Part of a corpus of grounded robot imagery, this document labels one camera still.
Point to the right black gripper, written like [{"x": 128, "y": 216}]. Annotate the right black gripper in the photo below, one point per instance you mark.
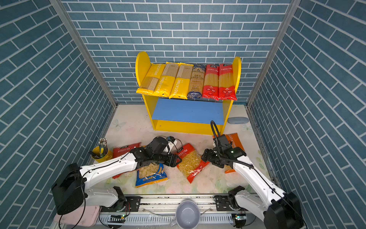
[{"x": 208, "y": 155}]

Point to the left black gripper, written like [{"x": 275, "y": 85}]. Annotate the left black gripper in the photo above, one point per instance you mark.
[{"x": 174, "y": 163}]

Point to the red macaroni bag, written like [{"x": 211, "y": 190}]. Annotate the red macaroni bag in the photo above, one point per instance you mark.
[
  {"x": 192, "y": 163},
  {"x": 120, "y": 151}
]

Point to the red spaghetti bag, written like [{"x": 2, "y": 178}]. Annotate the red spaghetti bag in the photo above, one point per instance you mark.
[
  {"x": 211, "y": 82},
  {"x": 226, "y": 83}
]

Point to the blue-top Moli pasta bag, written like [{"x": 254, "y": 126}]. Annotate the blue-top Moli pasta bag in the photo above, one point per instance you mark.
[{"x": 196, "y": 85}]

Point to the yellow spaghetti bag long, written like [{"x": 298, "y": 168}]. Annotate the yellow spaghetti bag long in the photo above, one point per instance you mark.
[{"x": 166, "y": 82}]

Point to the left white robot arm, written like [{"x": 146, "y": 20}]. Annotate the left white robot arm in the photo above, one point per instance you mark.
[{"x": 74, "y": 187}]

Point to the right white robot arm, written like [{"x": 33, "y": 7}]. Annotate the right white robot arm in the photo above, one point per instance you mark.
[{"x": 272, "y": 205}]

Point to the blue shell pasta bag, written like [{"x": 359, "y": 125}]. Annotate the blue shell pasta bag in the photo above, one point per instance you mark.
[{"x": 150, "y": 174}]

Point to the orange pasta bag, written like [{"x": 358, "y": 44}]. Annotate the orange pasta bag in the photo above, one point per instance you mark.
[{"x": 236, "y": 140}]

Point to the grey oval case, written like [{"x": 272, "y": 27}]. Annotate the grey oval case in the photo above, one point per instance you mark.
[{"x": 238, "y": 120}]

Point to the grey bowl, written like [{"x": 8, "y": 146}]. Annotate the grey bowl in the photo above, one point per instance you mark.
[{"x": 187, "y": 215}]

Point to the yellow pen cup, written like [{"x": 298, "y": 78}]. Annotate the yellow pen cup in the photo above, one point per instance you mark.
[{"x": 101, "y": 153}]

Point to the pink tray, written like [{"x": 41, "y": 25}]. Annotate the pink tray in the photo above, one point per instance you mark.
[{"x": 88, "y": 219}]

